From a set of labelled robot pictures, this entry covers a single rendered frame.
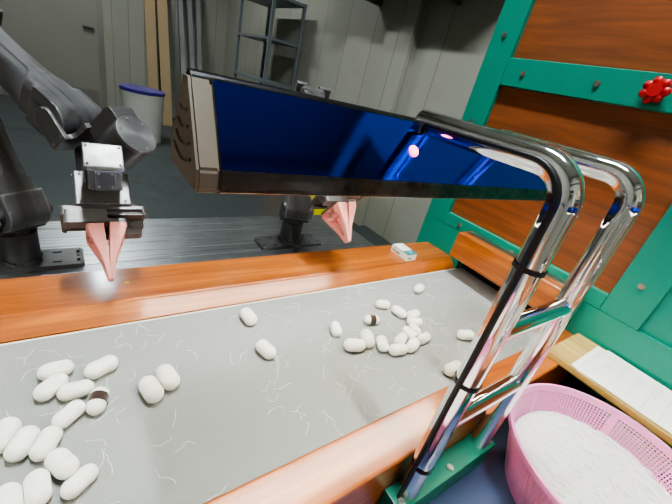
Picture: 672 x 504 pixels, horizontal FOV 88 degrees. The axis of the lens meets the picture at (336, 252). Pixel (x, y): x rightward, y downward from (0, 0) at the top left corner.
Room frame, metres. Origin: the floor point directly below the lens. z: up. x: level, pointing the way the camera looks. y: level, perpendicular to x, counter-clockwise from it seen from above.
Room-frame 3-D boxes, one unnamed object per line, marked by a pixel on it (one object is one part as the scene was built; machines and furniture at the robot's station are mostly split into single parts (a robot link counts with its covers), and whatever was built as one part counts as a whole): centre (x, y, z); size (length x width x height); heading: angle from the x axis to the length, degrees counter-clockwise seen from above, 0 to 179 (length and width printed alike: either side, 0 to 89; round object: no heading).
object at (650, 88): (0.73, -0.47, 1.24); 0.04 x 0.02 x 0.05; 40
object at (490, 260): (0.77, -0.41, 0.83); 0.30 x 0.06 x 0.07; 40
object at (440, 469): (0.37, -0.16, 0.90); 0.20 x 0.19 x 0.45; 130
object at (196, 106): (0.44, -0.11, 1.08); 0.62 x 0.08 x 0.07; 130
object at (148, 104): (4.06, 2.58, 0.28); 0.49 x 0.46 x 0.57; 44
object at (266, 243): (0.94, 0.14, 0.71); 0.20 x 0.07 x 0.08; 131
